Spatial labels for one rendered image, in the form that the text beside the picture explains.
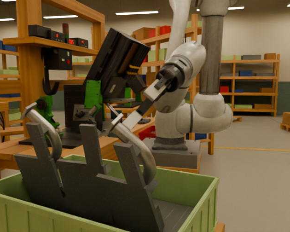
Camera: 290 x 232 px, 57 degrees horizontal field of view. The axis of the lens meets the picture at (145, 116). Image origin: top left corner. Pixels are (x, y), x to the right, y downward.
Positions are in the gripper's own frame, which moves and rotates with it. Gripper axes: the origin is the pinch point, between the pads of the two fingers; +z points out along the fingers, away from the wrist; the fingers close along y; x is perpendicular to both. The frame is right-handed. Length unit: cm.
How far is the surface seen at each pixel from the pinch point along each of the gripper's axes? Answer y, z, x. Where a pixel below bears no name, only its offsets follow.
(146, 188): -4.4, 12.6, 13.1
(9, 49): -491, -349, -386
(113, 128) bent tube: 0.6, 9.6, -1.2
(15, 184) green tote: -47, 17, -17
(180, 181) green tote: -24.9, -11.6, 24.8
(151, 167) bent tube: -1.9, 9.1, 11.0
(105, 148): -83, -40, -6
